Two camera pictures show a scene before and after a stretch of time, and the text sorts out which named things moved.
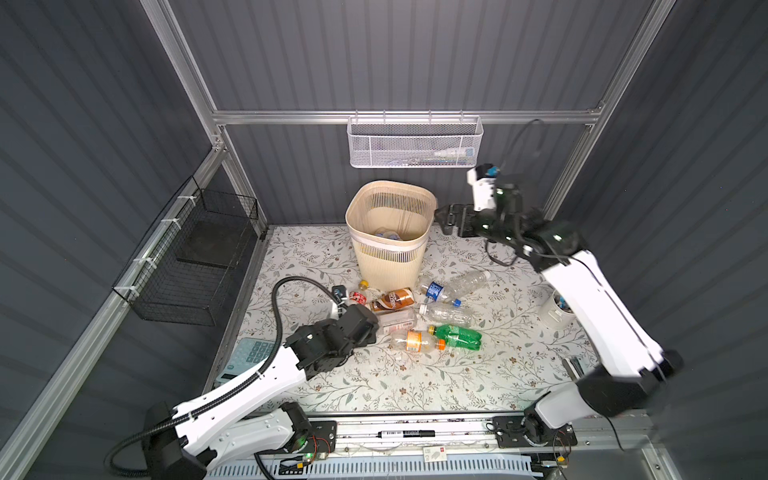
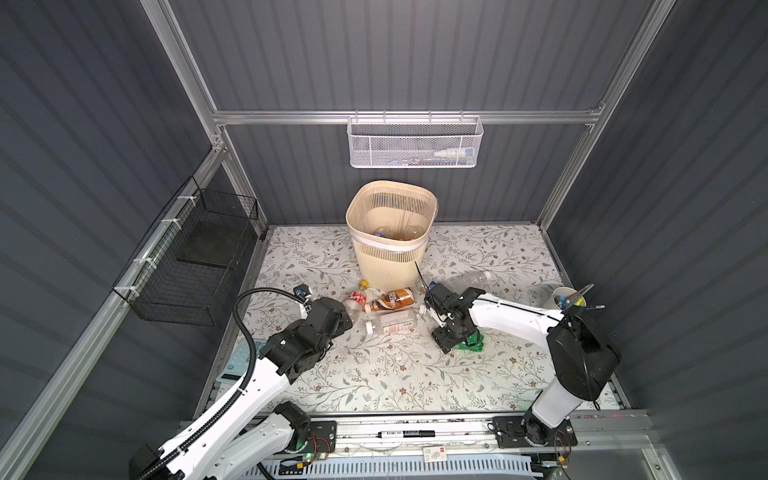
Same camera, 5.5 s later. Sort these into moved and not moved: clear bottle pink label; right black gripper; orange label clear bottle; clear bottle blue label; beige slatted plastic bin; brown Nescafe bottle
Moved: right black gripper; orange label clear bottle
Not moved: clear bottle pink label; brown Nescafe bottle; beige slatted plastic bin; clear bottle blue label
